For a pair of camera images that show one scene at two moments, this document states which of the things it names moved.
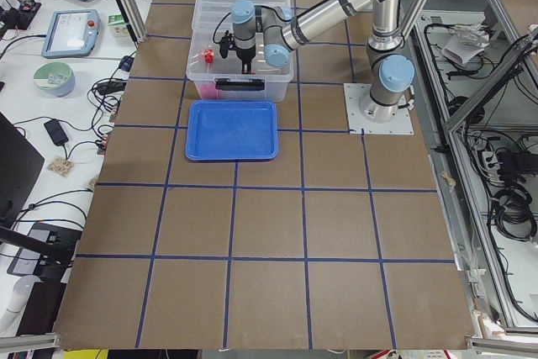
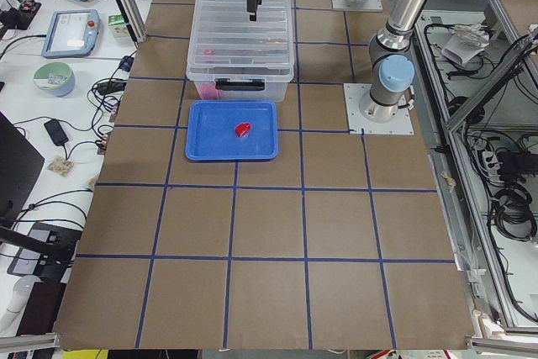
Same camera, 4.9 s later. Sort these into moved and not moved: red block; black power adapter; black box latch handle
Moved: red block
Not moved: black power adapter; black box latch handle
